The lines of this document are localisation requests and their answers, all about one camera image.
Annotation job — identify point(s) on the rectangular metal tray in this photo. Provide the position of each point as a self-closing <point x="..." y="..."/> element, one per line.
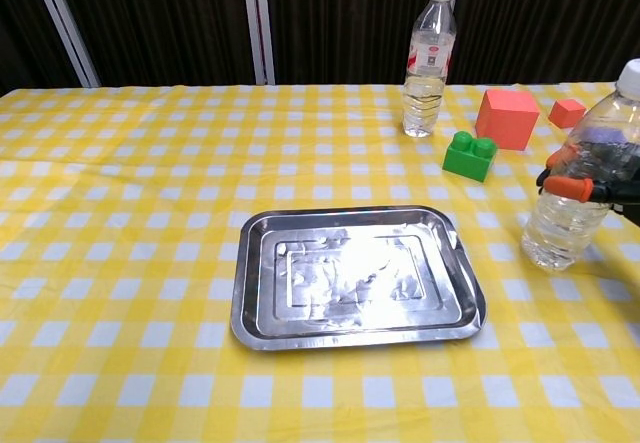
<point x="350" y="273"/>

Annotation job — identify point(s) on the large orange cube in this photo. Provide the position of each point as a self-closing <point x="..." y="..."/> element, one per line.
<point x="505" y="123"/>

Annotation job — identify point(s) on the bottle with green cap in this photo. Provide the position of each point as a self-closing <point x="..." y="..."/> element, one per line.
<point x="560" y="233"/>

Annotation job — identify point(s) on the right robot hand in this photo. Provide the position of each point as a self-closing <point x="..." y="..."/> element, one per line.
<point x="570" y="186"/>

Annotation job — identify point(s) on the green building brick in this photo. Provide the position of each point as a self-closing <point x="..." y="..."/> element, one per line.
<point x="467" y="160"/>

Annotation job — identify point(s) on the purple cube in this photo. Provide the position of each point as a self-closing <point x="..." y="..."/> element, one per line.
<point x="607" y="135"/>

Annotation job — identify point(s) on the bottle with white cap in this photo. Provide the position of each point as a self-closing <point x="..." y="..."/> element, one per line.
<point x="427" y="78"/>

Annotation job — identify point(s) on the yellow checked tablecloth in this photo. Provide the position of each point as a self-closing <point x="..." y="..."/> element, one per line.
<point x="150" y="213"/>

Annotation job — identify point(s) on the small orange cube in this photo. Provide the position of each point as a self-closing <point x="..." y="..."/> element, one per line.
<point x="565" y="113"/>

